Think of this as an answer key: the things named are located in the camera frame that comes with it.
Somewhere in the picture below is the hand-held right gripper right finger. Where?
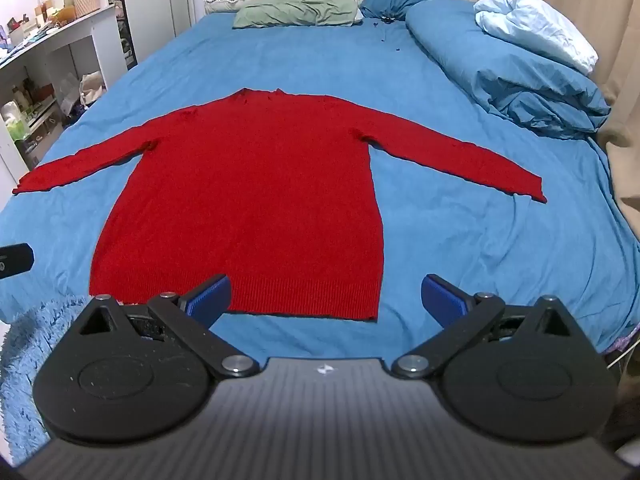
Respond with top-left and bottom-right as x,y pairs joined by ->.
391,274 -> 581,380

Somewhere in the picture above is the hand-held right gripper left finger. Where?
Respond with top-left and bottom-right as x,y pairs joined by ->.
75,274 -> 261,380

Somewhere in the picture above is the red knit sweater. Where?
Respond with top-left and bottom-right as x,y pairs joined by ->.
12,87 -> 547,322

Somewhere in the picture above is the blue shaggy rug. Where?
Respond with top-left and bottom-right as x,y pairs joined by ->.
0,295 -> 96,466

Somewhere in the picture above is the clear plastic drawer box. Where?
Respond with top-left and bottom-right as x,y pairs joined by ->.
15,105 -> 64,161

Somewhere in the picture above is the cream canvas bag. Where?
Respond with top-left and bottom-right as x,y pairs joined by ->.
79,72 -> 107,108

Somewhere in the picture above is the white shelf desk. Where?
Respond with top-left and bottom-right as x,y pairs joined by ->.
0,2 -> 128,186

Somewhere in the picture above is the blue bed sheet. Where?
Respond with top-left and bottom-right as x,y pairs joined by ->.
0,10 -> 640,376

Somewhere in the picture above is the white wardrobe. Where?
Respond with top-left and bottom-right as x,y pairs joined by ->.
120,0 -> 196,63

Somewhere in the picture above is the pale blue white blanket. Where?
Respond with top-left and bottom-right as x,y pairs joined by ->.
474,0 -> 599,75

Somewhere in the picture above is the green pillow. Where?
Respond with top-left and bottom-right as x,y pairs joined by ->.
232,0 -> 362,29

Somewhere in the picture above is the beige curtain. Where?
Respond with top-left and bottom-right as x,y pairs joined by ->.
495,0 -> 640,241

